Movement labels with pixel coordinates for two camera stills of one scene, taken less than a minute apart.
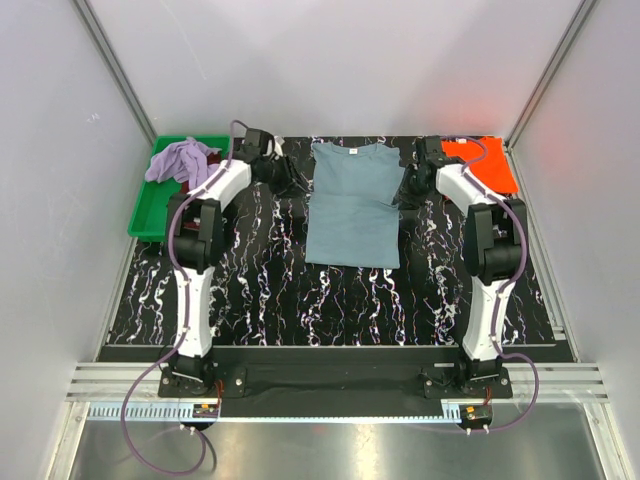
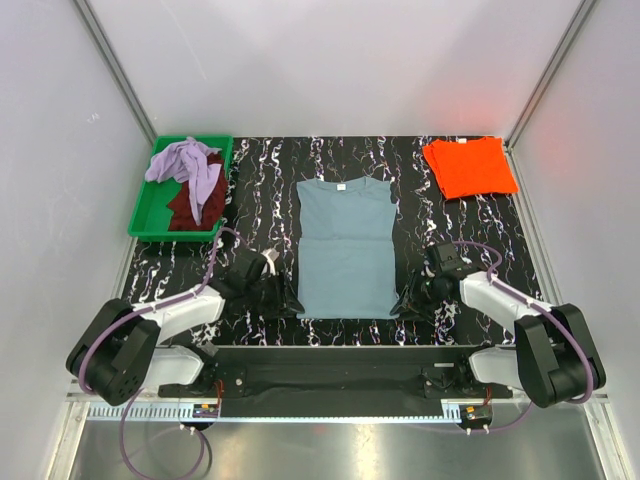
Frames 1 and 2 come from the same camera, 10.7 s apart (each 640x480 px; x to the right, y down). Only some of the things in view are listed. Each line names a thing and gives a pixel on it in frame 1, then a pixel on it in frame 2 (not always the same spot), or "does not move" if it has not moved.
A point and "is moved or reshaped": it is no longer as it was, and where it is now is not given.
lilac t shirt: (182, 161) does not move
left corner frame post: (116, 67) does not move
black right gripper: (403, 194) -> (409, 303)
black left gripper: (289, 182) -> (284, 302)
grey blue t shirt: (352, 218) is moved or reshaped
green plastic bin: (149, 217) does not move
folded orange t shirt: (488, 159) does not move
